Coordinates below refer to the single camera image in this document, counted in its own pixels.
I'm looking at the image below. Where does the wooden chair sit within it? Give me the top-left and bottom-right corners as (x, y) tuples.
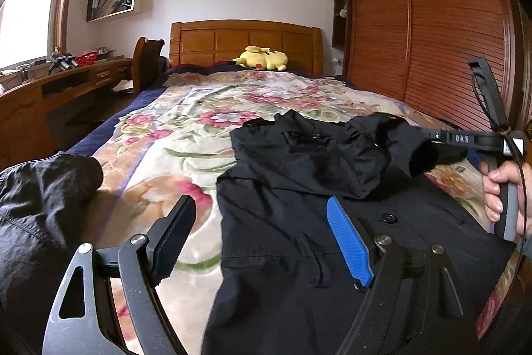
(132, 37), (167, 98)

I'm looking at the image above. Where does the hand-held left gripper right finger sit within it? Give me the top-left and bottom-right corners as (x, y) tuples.
(326, 196), (485, 355)

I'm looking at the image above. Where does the black jacket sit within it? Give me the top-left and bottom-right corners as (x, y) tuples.
(201, 109), (514, 355)

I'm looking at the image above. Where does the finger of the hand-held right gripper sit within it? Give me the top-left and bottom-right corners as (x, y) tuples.
(422, 129), (453, 151)

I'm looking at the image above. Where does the floral blanket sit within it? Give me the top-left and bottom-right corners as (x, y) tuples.
(89, 70), (522, 355)

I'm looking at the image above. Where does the dark grey garment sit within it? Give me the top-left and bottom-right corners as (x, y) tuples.
(0, 151), (104, 355)

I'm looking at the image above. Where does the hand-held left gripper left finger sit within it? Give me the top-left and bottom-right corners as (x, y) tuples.
(42, 195), (197, 355)

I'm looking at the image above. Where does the blue cloth piece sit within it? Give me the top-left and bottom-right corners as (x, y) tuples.
(466, 149), (486, 175)

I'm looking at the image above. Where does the wooden desk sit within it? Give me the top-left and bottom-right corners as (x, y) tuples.
(0, 56), (134, 173)

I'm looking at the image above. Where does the person's right hand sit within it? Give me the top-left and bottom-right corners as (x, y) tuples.
(482, 163), (532, 223)

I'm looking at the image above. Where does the window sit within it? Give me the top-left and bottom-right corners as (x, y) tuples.
(0, 0), (69, 69)

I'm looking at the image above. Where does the wooden louvred wardrobe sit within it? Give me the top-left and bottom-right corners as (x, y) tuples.
(332, 0), (532, 139)

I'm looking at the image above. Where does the yellow plush toy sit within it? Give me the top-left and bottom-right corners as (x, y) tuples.
(227, 46), (289, 72)

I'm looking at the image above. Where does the wooden bed headboard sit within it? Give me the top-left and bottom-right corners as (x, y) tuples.
(168, 20), (324, 75)

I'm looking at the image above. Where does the black metal gadget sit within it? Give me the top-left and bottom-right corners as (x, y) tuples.
(47, 52), (79, 74)

